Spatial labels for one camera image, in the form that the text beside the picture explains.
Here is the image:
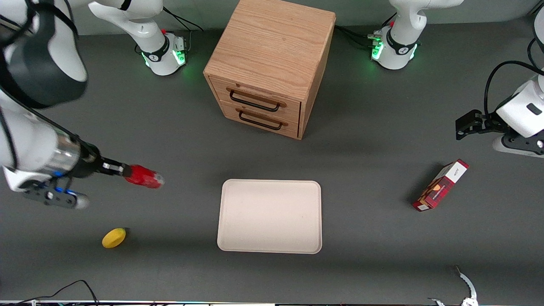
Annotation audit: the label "red coke bottle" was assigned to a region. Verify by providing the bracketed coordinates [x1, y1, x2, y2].
[124, 164, 165, 189]

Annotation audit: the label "black cables at arm base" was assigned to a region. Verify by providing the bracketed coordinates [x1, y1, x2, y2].
[335, 15, 398, 49]
[161, 6, 204, 54]

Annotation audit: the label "wooden drawer with longer handle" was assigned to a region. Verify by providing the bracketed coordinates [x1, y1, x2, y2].
[210, 77, 302, 124]

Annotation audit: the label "red and white snack box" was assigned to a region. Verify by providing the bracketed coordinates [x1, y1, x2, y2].
[412, 159, 470, 213]

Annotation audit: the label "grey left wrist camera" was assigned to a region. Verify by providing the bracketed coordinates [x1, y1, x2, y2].
[492, 133, 544, 159]

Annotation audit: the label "beige rectangular tray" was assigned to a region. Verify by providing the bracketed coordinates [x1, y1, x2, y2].
[217, 179, 323, 255]

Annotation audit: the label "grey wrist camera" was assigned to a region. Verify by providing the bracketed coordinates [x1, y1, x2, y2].
[492, 133, 544, 159]
[21, 181, 91, 210]

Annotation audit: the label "black cables at left arm base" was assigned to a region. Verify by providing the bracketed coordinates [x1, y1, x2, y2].
[335, 15, 398, 49]

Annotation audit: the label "black cables at right arm base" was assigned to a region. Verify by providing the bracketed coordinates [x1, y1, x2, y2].
[161, 6, 204, 54]

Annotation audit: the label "wooden two-drawer cabinet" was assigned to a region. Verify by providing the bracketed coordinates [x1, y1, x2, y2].
[203, 0, 337, 140]

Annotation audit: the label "wooden drawer with shorter handle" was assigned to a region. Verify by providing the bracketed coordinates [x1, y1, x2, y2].
[221, 101, 300, 139]

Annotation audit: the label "white curved plastic strip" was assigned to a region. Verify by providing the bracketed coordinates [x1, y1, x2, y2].
[427, 266, 479, 306]

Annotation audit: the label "longer black drawer handle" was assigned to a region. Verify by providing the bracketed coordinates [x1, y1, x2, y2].
[229, 89, 282, 113]

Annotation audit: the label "yellow lemon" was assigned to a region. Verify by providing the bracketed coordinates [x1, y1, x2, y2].
[102, 228, 127, 249]

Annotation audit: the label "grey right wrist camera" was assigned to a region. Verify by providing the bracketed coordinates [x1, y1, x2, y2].
[21, 181, 91, 210]

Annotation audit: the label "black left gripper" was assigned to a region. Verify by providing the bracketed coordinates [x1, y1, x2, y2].
[456, 109, 510, 141]

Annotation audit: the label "shorter black drawer handle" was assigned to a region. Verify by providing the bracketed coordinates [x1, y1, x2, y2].
[238, 109, 283, 131]

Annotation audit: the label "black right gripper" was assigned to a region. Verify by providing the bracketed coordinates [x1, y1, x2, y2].
[73, 136, 130, 179]

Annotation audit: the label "black looping left arm cable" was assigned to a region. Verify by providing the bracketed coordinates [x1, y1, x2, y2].
[484, 37, 544, 116]

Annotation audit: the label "thin black table edge cable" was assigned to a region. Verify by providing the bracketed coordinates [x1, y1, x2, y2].
[0, 279, 99, 306]

